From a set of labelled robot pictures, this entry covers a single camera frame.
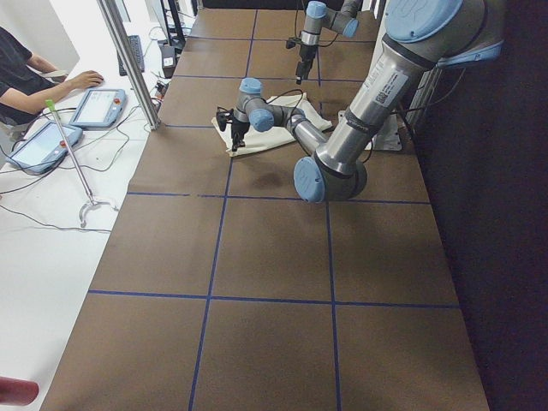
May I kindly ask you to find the person in black shirt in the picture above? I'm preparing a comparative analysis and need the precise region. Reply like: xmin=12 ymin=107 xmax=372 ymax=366
xmin=1 ymin=28 xmax=80 ymax=125

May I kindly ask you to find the cream long-sleeve printed shirt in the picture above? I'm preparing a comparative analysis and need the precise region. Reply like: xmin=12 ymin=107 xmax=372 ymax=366
xmin=211 ymin=92 xmax=332 ymax=157

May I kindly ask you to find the teach pendant tablet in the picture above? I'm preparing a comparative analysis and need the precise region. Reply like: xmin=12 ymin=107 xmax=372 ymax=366
xmin=6 ymin=121 xmax=69 ymax=175
xmin=69 ymin=88 xmax=127 ymax=129

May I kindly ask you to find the far teach pendant tablet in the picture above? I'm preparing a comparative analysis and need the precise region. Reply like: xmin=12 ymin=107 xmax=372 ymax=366
xmin=69 ymin=88 xmax=127 ymax=129

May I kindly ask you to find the small black box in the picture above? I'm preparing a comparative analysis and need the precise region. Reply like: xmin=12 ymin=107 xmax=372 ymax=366
xmin=159 ymin=44 xmax=177 ymax=79

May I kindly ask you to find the black keyboard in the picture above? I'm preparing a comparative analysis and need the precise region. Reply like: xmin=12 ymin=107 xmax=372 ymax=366
xmin=117 ymin=34 xmax=146 ymax=77

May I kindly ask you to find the aluminium frame post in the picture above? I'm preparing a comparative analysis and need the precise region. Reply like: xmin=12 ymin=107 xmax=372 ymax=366
xmin=97 ymin=0 xmax=161 ymax=130

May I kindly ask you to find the red cylinder object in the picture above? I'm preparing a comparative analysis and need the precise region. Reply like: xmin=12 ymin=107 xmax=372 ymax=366
xmin=0 ymin=377 xmax=39 ymax=406

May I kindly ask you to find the person's hand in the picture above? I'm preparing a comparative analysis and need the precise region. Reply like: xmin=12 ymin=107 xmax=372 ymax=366
xmin=68 ymin=70 xmax=104 ymax=90

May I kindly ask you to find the metal stand with green tip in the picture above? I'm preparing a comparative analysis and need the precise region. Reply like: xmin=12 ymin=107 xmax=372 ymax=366
xmin=45 ymin=99 xmax=119 ymax=229

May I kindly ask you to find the near teach pendant tablet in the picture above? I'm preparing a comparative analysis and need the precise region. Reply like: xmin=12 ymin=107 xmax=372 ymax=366
xmin=6 ymin=121 xmax=69 ymax=175

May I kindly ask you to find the white pillar with base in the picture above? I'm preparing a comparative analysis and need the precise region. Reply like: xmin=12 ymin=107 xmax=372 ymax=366
xmin=348 ymin=21 xmax=402 ymax=152

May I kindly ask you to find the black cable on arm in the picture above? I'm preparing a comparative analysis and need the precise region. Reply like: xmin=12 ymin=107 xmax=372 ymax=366
xmin=265 ymin=88 xmax=312 ymax=129

